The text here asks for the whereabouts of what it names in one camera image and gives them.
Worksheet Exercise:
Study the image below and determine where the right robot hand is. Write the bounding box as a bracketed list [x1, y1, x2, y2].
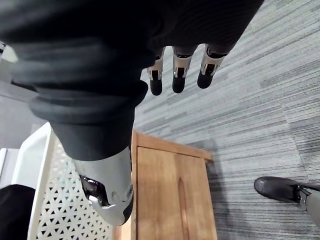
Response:
[0, 0, 265, 227]

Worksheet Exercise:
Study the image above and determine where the white perforated laundry basket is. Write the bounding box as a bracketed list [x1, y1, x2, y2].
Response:
[10, 121, 118, 240]

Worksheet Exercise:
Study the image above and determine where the black cloth in basket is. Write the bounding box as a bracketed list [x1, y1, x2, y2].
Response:
[0, 184, 37, 240]

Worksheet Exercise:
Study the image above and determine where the wooden bedside cabinet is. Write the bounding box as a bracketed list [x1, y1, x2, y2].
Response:
[111, 129, 219, 240]

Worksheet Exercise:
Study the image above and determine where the dark robot foot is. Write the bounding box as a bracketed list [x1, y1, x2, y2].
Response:
[253, 176, 320, 204]

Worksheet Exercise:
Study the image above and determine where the silver robot leg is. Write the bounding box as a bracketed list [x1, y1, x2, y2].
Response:
[297, 184, 320, 240]

